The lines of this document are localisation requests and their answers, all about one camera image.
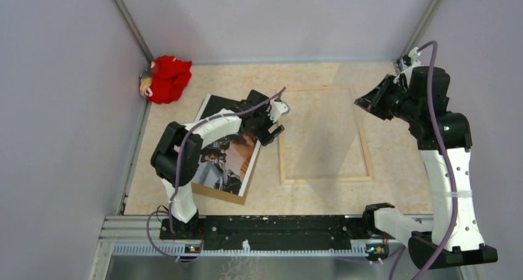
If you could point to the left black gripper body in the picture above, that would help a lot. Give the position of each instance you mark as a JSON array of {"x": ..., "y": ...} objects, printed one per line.
[{"x": 261, "y": 123}]

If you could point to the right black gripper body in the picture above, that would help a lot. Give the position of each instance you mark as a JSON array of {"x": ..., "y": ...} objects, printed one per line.
[{"x": 391, "y": 99}]

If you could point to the clear acrylic sheet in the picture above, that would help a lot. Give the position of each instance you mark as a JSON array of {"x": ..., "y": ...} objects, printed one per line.
[{"x": 327, "y": 123}]

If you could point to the printed photo with white border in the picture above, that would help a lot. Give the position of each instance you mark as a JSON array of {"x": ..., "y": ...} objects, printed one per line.
[{"x": 228, "y": 155}]

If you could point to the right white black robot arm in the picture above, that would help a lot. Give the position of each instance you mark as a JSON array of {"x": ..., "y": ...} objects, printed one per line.
[{"x": 454, "y": 239}]

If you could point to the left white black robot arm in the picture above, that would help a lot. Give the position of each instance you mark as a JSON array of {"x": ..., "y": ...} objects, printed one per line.
[{"x": 176, "y": 156}]

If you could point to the red cloth doll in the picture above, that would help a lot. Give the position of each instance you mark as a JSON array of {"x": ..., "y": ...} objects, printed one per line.
[{"x": 164, "y": 79}]

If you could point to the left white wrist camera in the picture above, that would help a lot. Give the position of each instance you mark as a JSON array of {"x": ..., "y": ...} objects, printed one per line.
[{"x": 277, "y": 110}]

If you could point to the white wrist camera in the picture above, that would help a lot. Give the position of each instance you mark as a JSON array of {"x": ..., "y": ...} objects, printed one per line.
[
  {"x": 407, "y": 63},
  {"x": 277, "y": 110}
]

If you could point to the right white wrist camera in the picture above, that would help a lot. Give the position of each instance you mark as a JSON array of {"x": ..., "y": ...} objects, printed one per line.
[{"x": 407, "y": 63}]

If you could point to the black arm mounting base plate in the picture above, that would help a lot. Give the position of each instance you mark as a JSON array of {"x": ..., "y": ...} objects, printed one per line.
[{"x": 279, "y": 233}]

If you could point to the aluminium front rail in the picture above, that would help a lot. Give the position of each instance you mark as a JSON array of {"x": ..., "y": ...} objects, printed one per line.
[{"x": 139, "y": 235}]

